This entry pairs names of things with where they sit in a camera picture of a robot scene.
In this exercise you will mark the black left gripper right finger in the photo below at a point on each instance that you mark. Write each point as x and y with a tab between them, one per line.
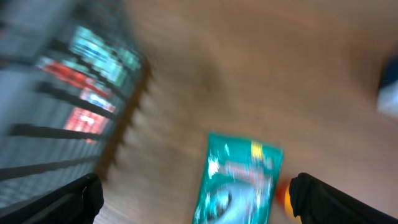
316	202

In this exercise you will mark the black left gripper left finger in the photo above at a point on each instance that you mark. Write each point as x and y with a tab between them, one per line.
77	202

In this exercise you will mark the green foil snack bag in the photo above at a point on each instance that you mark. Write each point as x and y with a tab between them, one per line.
238	181

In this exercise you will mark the red stick sachet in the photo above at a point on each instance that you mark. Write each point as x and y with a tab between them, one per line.
72	76

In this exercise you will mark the light teal small packet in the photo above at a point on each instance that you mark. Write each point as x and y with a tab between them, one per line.
111	63

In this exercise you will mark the red white tissue packet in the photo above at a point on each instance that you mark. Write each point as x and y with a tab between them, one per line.
85	121

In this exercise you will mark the white barcode scanner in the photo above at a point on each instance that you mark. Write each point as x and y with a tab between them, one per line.
387	89

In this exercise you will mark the red sauce bottle green cap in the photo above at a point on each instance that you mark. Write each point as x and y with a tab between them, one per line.
283	199

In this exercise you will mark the grey plastic mesh basket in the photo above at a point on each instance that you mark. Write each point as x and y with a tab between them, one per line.
38	155

